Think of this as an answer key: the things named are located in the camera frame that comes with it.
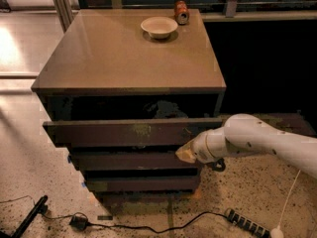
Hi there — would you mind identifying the dark top drawer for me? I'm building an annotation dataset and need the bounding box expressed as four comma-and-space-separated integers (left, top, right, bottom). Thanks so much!
43, 118, 222, 148

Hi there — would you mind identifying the orange soda can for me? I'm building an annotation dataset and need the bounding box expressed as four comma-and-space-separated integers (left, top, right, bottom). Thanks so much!
174, 0, 189, 25

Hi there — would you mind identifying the white cable with plug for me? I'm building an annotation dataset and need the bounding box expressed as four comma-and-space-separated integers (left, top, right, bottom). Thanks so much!
270, 169, 302, 238

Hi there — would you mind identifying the yellow foam padded gripper finger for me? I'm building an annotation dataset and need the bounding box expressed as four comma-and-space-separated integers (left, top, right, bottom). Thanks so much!
175, 141, 196, 164

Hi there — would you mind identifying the dark bottom drawer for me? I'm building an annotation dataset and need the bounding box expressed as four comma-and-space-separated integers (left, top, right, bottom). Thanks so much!
85, 176, 200, 192

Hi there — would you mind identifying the green chip bag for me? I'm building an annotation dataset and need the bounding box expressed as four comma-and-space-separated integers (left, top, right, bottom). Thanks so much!
144, 100, 187, 119

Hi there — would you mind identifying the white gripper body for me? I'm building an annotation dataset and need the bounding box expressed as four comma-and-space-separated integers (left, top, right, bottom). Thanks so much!
191, 128, 230, 172

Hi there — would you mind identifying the white paper bowl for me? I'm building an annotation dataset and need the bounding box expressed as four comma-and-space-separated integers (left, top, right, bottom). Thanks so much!
141, 17, 178, 39

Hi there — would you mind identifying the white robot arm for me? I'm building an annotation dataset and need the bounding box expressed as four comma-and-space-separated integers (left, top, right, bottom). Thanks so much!
175, 114, 317, 179

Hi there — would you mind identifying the black stand leg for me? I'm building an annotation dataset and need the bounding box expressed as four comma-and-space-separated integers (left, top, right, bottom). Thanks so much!
0, 195, 48, 238

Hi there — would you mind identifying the dark middle drawer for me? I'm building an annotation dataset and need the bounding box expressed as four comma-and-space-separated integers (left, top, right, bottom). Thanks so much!
70, 152, 201, 171

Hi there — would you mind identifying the dark drawer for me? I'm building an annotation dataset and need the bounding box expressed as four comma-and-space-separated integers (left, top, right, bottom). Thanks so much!
43, 118, 222, 148
85, 176, 200, 192
70, 152, 201, 171

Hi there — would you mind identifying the black power strip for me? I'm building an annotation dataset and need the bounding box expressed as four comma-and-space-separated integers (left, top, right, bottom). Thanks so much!
225, 208, 271, 238

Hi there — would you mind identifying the black power adapter cable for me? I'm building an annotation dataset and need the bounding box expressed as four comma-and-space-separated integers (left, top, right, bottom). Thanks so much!
0, 194, 230, 235

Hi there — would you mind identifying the grey brown drawer cabinet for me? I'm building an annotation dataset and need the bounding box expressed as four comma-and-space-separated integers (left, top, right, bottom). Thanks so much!
32, 9, 226, 201

